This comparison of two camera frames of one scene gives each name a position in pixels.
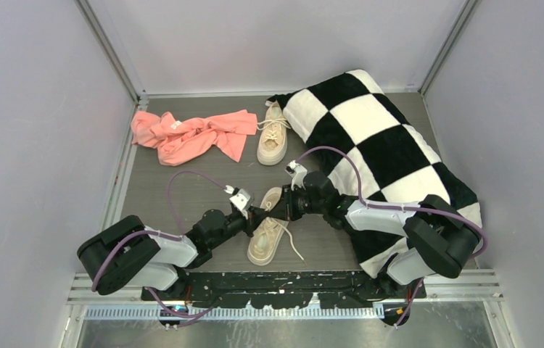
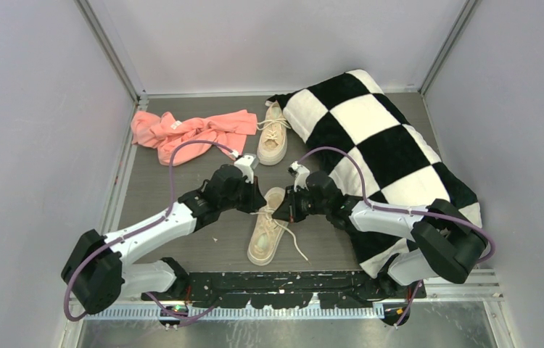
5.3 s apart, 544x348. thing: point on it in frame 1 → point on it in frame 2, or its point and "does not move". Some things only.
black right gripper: [285, 210] does not move
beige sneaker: [268, 234] does not move
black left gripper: [254, 215] → [255, 199]
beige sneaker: [272, 145] does not move
